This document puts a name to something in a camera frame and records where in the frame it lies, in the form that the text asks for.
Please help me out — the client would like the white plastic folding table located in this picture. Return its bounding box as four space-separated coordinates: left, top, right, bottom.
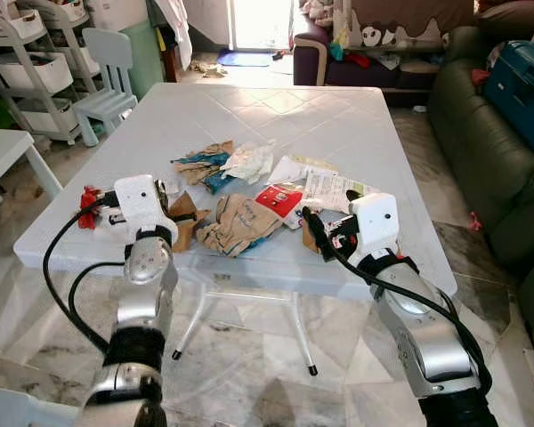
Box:
13 83 460 376

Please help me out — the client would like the brown cardboard scrap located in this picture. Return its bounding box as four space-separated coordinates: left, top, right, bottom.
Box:
166 190 213 254

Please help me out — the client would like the purple couch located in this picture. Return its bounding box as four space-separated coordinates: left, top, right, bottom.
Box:
291 0 481 91

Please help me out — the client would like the green and white cabinet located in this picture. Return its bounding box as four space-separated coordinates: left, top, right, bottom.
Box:
84 0 166 101

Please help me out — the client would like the crumpled white tissue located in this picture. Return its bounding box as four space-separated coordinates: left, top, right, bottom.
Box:
220 139 277 186

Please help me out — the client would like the crumpled litter pile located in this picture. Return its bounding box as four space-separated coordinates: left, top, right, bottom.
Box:
190 60 230 80

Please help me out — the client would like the small white side table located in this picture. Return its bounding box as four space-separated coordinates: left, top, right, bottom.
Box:
0 128 64 211

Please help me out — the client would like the brown and blue crumpled paper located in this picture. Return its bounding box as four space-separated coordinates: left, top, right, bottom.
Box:
171 140 238 194

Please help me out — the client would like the red and white packet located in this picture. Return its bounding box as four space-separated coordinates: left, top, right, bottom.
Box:
254 183 305 229

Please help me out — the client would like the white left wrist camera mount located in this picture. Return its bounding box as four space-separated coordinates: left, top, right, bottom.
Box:
113 174 178 246

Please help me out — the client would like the panda plush toy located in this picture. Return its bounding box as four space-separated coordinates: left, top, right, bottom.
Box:
360 24 403 49

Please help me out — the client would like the blue suitcase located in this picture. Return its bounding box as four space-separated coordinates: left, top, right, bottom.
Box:
480 39 534 158

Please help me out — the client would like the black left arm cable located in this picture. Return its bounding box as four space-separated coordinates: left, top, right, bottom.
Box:
42 190 127 353

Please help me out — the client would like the pale green child chair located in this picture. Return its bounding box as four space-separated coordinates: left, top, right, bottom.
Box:
70 28 140 149

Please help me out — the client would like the crumpled brown paper bag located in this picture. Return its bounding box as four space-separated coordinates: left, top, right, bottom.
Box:
195 193 283 260

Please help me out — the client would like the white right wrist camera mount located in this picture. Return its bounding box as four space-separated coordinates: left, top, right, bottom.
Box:
348 192 401 264

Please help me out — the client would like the white printed receipt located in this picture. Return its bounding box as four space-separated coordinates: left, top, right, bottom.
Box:
301 171 381 216

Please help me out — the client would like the small red wrapper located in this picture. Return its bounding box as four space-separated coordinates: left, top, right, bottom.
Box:
77 185 104 231

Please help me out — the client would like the blue door mat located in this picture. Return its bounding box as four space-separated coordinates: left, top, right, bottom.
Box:
215 50 273 68

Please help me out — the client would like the white paper sheet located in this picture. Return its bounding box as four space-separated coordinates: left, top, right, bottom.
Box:
265 155 339 188

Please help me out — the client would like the grey storage shelf rack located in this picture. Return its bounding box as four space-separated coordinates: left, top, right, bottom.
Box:
0 0 101 146

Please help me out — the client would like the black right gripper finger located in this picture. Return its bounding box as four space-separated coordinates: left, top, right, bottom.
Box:
302 205 334 257

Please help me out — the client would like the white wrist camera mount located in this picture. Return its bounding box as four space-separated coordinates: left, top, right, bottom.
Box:
113 174 178 246
348 192 401 264

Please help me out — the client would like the dark green sofa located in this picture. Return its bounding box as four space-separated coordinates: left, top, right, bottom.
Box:
426 25 534 357

